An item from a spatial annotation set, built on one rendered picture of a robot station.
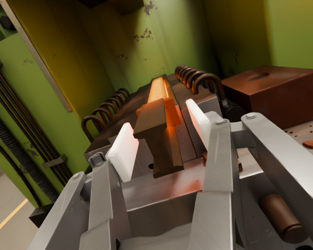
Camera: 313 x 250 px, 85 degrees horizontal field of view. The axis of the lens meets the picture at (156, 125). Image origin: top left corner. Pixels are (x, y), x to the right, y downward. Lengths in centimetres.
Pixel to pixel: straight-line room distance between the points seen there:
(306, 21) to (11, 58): 55
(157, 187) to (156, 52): 54
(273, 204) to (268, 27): 30
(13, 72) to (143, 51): 42
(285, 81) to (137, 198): 23
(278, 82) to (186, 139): 13
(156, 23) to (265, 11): 39
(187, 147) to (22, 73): 35
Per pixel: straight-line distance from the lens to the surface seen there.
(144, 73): 69
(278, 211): 23
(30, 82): 44
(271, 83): 26
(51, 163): 47
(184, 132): 23
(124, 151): 16
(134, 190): 25
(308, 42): 45
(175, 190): 22
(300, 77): 27
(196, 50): 70
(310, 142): 25
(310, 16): 44
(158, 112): 15
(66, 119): 42
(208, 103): 23
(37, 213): 59
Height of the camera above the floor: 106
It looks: 20 degrees down
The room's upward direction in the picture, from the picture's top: 23 degrees counter-clockwise
